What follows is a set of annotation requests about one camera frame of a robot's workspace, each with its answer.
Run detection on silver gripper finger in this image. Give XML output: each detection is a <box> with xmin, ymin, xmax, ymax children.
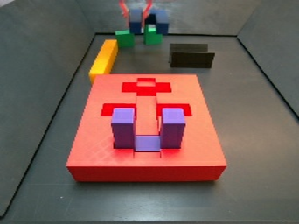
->
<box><xmin>119</xmin><ymin>0</ymin><xmax>128</xmax><ymax>26</ymax></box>
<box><xmin>142</xmin><ymin>0</ymin><xmax>154</xmax><ymax>28</ymax></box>

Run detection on blue U-shaped block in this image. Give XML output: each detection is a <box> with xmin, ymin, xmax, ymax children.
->
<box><xmin>128</xmin><ymin>9</ymin><xmax>170</xmax><ymax>35</ymax></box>

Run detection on green stepped arch block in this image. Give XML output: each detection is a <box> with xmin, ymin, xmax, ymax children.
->
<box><xmin>115</xmin><ymin>25</ymin><xmax>163</xmax><ymax>48</ymax></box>

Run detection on yellow long bar block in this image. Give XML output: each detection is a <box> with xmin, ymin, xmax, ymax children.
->
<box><xmin>88</xmin><ymin>39</ymin><xmax>118</xmax><ymax>81</ymax></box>

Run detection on purple U-shaped block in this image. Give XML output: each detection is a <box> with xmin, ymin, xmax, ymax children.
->
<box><xmin>111</xmin><ymin>108</ymin><xmax>186</xmax><ymax>152</ymax></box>

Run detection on red slotted base block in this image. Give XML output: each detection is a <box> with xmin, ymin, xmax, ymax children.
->
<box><xmin>67</xmin><ymin>74</ymin><xmax>227</xmax><ymax>182</ymax></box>

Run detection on black angled fixture bracket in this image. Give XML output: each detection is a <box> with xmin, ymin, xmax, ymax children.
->
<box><xmin>170</xmin><ymin>44</ymin><xmax>215</xmax><ymax>68</ymax></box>

